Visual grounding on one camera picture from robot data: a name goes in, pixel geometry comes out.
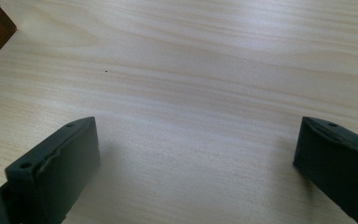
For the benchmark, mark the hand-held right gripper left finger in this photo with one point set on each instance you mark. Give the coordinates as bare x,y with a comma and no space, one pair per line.
59,168

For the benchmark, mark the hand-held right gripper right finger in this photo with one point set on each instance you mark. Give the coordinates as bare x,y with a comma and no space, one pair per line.
338,161

